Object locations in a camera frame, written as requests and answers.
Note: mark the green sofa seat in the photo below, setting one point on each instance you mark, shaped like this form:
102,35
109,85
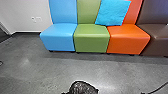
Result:
90,38

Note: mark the blue sofa seat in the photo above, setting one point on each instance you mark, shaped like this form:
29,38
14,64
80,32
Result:
60,33

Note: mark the orange sofa seat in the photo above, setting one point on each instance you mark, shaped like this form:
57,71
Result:
128,38

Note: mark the blue square cushion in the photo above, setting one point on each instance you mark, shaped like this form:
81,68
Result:
113,12

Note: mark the brown sofa seat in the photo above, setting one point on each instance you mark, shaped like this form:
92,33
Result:
158,36

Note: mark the white wall outlet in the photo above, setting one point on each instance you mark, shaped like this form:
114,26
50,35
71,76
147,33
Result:
36,19

